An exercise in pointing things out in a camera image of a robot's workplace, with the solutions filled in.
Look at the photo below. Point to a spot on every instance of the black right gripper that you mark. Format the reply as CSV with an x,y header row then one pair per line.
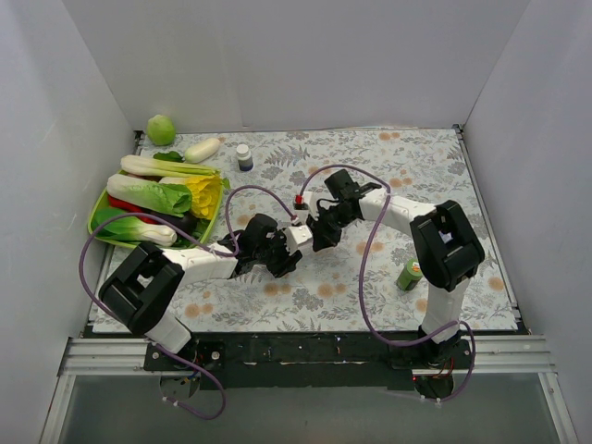
x,y
327,228

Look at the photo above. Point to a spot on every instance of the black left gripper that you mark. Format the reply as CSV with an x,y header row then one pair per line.
x,y
281,259

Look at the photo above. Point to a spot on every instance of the white pill bottle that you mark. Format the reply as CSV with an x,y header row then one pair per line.
x,y
244,157

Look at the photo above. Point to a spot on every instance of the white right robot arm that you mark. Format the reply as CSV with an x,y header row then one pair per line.
x,y
447,250

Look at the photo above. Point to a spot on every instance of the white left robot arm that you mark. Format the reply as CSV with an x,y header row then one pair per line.
x,y
139,292

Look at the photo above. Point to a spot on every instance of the green pill bottle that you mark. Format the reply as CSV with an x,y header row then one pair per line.
x,y
410,275

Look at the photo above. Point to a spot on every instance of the purple eggplant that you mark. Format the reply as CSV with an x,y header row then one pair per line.
x,y
187,222

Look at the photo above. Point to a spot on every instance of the yellow leafy vegetable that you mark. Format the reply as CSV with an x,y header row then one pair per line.
x,y
205,192

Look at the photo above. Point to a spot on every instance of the green plastic tray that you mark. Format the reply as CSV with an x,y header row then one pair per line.
x,y
201,233

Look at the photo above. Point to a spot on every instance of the napa cabbage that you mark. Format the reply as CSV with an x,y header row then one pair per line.
x,y
169,199

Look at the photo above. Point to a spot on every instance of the white radish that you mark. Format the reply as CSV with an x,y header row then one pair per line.
x,y
202,150

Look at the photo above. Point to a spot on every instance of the green bok choy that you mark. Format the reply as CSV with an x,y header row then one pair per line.
x,y
131,228

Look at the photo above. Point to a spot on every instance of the red chili pepper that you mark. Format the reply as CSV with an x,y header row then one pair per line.
x,y
130,208

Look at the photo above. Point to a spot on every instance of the long bok choy stalk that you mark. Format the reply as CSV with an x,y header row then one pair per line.
x,y
145,166

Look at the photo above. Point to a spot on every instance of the green round cabbage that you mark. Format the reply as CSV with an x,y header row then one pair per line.
x,y
160,130

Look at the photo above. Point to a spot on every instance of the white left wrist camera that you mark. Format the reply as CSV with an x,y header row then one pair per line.
x,y
296,237

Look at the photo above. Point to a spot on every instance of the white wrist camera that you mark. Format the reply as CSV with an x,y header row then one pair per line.
x,y
305,205
296,237

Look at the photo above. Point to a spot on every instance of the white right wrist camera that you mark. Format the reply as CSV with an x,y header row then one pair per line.
x,y
305,205

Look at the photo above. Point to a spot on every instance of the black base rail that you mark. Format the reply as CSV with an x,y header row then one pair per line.
x,y
310,360

